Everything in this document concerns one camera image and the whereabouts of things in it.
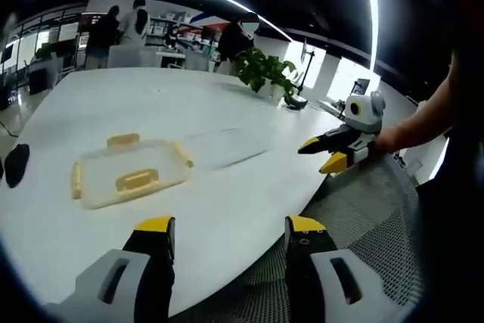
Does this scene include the clear container lid yellow latches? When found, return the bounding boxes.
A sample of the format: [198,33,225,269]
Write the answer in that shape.
[70,132,196,211]

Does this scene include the grey mesh office chair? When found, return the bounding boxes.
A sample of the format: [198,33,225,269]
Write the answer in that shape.
[169,155,425,323]

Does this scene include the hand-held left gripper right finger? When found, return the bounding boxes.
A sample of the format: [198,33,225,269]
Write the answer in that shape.
[283,214,402,323]

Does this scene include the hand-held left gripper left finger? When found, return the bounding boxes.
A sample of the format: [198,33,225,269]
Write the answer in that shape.
[45,216,177,323]

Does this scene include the black stand with pole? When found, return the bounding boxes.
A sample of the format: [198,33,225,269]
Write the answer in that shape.
[282,38,318,111]

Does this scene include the white storage shelves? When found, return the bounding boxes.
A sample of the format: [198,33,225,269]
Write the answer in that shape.
[146,14,221,64]

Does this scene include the green potted plant white pot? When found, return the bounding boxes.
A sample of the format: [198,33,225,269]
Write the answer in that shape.
[234,47,300,104]

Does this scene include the black bin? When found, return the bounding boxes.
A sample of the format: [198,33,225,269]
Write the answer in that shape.
[27,68,51,96]

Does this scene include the person's dark shirt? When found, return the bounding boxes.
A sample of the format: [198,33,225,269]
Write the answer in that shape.
[414,45,484,309]

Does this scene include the black object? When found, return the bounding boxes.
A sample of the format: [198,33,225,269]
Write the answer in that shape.
[3,143,31,189]

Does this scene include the white chair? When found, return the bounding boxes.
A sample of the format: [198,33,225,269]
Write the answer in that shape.
[108,44,144,69]

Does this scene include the person's right hand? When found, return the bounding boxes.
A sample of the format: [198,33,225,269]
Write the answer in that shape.
[375,125,405,155]

